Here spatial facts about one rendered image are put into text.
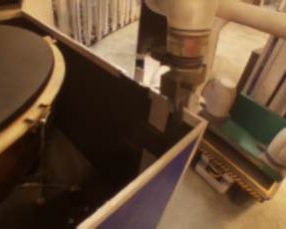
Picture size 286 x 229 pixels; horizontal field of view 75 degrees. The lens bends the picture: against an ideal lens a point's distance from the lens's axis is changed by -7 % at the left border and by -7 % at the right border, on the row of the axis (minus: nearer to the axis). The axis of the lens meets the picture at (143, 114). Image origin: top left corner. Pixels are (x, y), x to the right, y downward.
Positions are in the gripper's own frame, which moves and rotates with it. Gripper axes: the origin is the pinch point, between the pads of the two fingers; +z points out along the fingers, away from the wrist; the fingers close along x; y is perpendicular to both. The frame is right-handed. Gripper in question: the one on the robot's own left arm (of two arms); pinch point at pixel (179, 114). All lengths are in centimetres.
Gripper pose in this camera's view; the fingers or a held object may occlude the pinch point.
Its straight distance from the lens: 54.6
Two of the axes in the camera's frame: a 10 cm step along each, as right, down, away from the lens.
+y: 7.3, 3.8, -5.7
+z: 0.1, 8.2, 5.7
